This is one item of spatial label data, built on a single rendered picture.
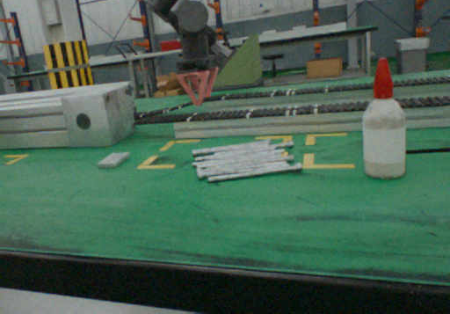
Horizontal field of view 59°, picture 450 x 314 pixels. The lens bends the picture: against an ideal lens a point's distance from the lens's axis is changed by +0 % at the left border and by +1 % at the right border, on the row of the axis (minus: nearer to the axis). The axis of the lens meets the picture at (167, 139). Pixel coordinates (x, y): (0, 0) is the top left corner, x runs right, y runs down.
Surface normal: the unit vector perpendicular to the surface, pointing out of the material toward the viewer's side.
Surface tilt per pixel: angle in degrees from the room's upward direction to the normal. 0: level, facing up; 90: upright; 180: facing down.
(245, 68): 90
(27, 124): 90
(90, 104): 90
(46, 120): 90
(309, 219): 0
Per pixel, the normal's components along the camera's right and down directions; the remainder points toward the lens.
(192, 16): -0.02, 0.24
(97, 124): -0.36, 0.27
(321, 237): -0.14, -0.96
